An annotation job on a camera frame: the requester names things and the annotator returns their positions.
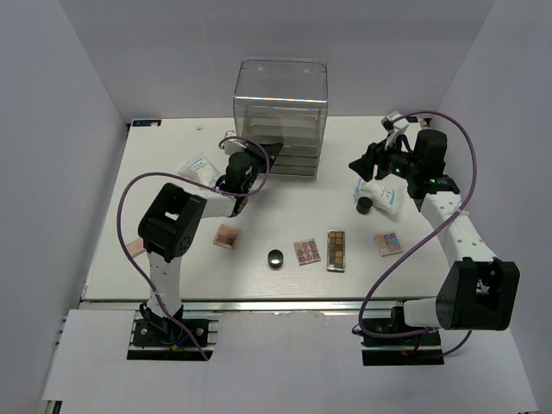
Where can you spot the pink blush compact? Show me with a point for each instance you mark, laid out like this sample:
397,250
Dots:
135,248

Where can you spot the clear acrylic drawer organizer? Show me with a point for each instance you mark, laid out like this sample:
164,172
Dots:
278,100

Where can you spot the aluminium table rail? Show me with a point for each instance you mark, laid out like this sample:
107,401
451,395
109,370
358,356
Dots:
272,305

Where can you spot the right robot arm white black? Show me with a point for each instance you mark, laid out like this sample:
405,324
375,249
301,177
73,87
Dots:
480,289

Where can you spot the black jar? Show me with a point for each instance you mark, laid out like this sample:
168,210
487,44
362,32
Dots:
364,205
275,259

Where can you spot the left blue table label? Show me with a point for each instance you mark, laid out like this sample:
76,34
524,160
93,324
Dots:
145,123

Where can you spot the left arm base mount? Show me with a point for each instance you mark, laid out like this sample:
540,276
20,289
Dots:
155,338

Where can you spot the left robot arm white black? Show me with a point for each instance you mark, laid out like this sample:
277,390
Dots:
169,226

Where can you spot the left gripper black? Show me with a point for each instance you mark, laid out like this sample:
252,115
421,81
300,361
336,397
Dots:
271,150

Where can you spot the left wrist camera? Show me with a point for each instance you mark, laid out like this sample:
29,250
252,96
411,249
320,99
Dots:
230,143

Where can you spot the black jar near right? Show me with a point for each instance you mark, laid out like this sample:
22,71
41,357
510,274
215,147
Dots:
364,205

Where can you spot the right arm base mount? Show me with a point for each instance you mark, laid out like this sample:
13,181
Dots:
425,350

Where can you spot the four-pan brown eyeshadow palette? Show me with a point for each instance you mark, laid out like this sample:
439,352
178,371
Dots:
226,237

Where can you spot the cotton pad pack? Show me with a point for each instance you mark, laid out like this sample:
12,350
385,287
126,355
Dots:
200,169
386,197

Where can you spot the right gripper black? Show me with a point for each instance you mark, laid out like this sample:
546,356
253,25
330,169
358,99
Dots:
364,166

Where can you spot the nine-pan pink eyeshadow palette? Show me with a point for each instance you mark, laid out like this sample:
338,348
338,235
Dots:
307,252

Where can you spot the colourful pastel eyeshadow palette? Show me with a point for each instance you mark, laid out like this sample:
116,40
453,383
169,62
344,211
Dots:
388,244

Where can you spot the long brown eyeshadow palette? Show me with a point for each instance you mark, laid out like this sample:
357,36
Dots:
336,258

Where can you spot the black jar centre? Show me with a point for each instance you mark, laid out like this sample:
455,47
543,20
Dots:
275,259

